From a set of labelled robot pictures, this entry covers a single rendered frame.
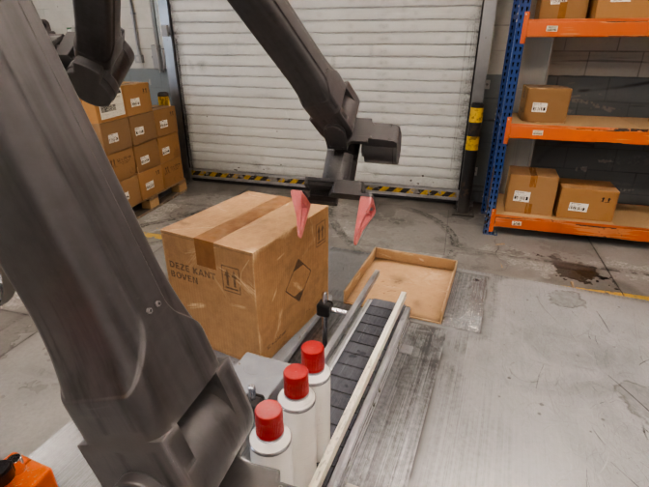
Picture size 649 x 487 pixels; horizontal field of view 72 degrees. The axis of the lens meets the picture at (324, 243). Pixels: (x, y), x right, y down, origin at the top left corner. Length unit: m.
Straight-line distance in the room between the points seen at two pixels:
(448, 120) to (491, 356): 3.51
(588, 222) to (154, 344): 3.91
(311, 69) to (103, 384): 0.53
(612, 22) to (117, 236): 3.67
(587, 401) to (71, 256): 0.98
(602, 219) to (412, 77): 2.00
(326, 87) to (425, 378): 0.62
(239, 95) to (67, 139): 4.71
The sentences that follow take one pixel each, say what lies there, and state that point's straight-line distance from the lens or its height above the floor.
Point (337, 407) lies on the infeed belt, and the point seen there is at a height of 0.88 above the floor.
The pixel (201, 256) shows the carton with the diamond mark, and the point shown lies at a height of 1.08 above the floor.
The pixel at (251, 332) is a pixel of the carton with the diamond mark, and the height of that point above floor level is 0.94.
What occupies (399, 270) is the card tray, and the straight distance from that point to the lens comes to 1.39.
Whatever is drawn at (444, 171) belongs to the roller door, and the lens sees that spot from 4.53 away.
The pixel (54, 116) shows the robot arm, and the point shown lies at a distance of 0.23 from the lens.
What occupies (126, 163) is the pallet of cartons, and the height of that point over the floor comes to 0.52.
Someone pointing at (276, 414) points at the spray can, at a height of 1.09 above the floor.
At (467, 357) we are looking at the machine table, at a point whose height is 0.83.
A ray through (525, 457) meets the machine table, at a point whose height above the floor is 0.83.
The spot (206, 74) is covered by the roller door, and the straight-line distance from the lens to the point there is 5.08.
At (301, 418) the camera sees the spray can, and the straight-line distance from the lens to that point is 0.62.
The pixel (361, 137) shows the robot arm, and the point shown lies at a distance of 0.76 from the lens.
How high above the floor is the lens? 1.48
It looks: 25 degrees down
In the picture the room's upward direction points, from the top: straight up
